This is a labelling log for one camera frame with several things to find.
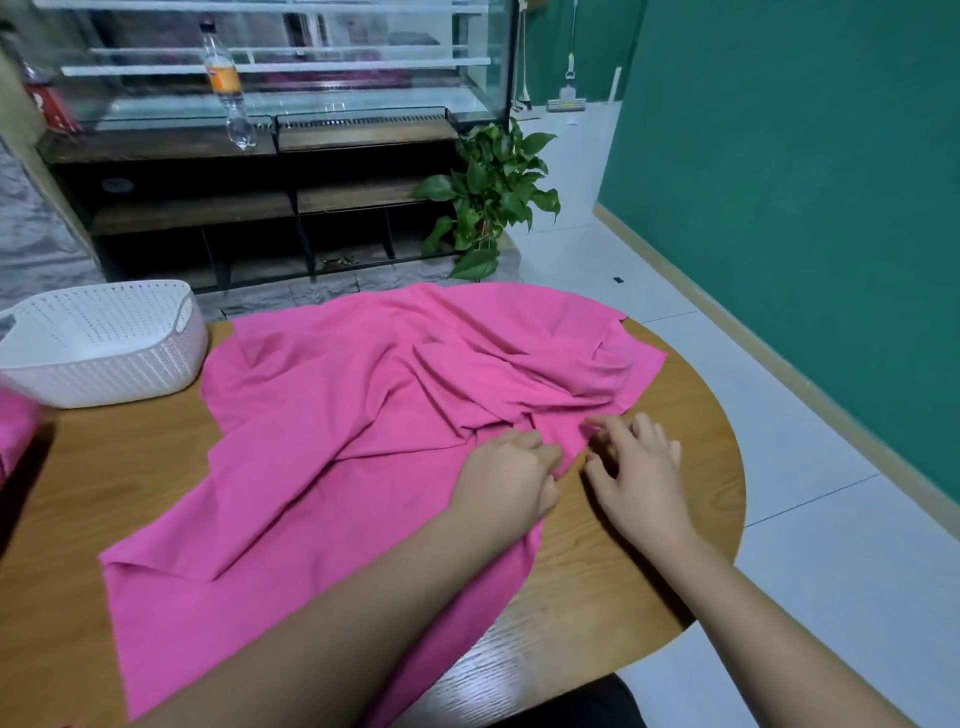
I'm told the person's right hand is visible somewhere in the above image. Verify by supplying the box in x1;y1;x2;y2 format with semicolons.
580;412;701;555

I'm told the person's left hand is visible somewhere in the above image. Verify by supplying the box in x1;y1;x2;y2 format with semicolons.
448;429;567;551

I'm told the pink towel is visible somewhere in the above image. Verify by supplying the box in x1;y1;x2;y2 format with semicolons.
97;280;671;728

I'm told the white woven plastic basket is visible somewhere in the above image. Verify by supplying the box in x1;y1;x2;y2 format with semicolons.
0;277;213;411

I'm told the pile of pink cloths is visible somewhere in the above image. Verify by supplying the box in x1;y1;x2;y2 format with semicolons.
0;381;48;491

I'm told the person's left forearm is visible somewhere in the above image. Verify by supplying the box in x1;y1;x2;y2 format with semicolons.
135;517;507;728

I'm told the person's right forearm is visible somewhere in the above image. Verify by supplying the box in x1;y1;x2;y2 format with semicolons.
649;529;920;728

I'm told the green potted plant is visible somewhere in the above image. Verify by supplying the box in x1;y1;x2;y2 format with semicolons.
412;118;564;285

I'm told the white mop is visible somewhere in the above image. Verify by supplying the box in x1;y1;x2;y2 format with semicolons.
544;0;591;116

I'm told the dark wooden shelf cabinet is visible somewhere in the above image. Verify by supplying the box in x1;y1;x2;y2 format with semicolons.
36;111;521;296

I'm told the glass display case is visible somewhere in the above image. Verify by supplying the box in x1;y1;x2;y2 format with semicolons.
0;0;521;138

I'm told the clear bottle with orange label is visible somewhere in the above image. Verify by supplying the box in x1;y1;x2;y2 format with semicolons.
198;16;261;153

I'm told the red label cola bottle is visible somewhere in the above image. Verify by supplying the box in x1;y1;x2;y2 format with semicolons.
16;58;81;138

